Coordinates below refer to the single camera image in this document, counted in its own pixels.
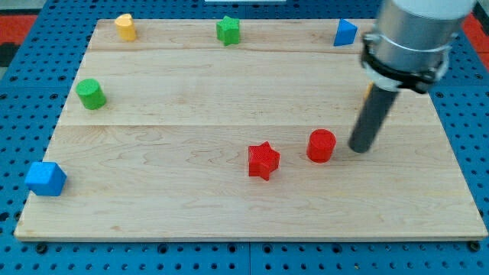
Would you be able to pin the yellow hexagon block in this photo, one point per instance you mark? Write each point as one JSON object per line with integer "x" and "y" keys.
{"x": 368, "y": 91}

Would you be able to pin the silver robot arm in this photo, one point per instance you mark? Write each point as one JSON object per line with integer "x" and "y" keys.
{"x": 409, "y": 43}

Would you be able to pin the yellow heart block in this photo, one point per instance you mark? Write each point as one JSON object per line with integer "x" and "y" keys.
{"x": 125, "y": 27}

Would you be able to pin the red star block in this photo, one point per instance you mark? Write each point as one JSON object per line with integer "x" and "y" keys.
{"x": 262, "y": 160}

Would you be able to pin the wooden board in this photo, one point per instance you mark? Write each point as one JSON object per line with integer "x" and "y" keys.
{"x": 166, "y": 158}

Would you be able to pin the red cylinder block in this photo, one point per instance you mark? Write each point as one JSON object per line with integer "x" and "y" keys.
{"x": 321, "y": 145}

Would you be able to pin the green star block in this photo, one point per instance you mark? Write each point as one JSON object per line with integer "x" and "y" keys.
{"x": 228, "y": 30}

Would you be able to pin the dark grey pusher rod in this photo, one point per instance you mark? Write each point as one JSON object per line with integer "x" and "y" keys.
{"x": 374, "y": 110}

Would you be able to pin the blue triangle block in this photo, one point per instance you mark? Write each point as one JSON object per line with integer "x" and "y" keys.
{"x": 345, "y": 34}

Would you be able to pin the green cylinder block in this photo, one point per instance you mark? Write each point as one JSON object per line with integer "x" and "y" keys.
{"x": 90, "y": 94}

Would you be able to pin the blue cube block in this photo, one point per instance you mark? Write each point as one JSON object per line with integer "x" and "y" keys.
{"x": 45, "y": 179}

